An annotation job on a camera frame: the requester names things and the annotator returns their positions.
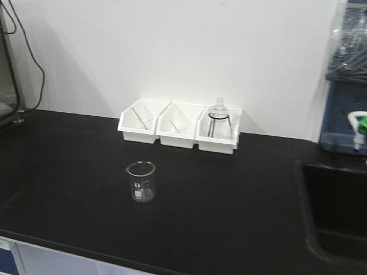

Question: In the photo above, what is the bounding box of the small beaker in middle bin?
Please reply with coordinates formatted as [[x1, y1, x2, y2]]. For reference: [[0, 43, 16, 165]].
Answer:
[[174, 123, 187, 134]]

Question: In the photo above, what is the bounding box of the small beaker in bin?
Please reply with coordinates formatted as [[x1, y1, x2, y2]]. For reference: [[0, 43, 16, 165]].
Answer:
[[174, 123, 187, 134], [139, 116, 153, 130]]

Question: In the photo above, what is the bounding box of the green tipped pipette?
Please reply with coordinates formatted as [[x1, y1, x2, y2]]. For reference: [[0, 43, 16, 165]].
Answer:
[[170, 120, 181, 133]]

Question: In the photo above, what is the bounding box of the middle white storage bin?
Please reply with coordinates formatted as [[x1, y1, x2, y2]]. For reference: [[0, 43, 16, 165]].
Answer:
[[157, 102, 205, 149]]

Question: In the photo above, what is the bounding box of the white storage bin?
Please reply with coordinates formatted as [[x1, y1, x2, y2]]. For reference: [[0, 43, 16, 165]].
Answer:
[[195, 107, 242, 154], [157, 102, 205, 149], [118, 99, 171, 144]]

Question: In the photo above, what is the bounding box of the right white storage bin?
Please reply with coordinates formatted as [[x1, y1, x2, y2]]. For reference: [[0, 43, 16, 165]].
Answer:
[[195, 107, 242, 154]]

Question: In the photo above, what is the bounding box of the small beaker in left bin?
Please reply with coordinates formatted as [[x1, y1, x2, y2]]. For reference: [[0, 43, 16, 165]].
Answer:
[[139, 116, 153, 130]]

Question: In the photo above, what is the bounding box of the round bottom glass flask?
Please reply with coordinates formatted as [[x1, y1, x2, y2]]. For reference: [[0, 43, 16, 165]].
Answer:
[[208, 97, 229, 120]]

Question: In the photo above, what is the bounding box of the red tipped pipette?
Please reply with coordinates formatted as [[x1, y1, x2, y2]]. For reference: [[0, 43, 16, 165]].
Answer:
[[131, 107, 151, 130]]

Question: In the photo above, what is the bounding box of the left white storage bin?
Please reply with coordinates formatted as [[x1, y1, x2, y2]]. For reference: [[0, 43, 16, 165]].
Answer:
[[118, 99, 171, 144]]

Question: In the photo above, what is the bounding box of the black lab sink basin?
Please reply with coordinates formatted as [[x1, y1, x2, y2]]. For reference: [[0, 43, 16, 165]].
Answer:
[[295, 160, 366, 269]]

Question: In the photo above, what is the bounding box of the blue drying rack unit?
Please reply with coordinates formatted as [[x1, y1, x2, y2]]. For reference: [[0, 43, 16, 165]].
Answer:
[[319, 1, 366, 156]]

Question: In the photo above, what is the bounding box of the black framed equipment at left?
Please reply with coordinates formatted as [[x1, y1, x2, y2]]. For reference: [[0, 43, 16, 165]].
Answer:
[[1, 2, 25, 127]]

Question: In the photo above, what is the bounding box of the black wire tripod stand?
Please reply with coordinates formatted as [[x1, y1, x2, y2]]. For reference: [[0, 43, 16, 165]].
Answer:
[[208, 112, 232, 138]]

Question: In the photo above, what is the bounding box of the black power cable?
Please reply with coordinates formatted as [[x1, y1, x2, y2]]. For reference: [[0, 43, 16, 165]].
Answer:
[[7, 0, 46, 111]]

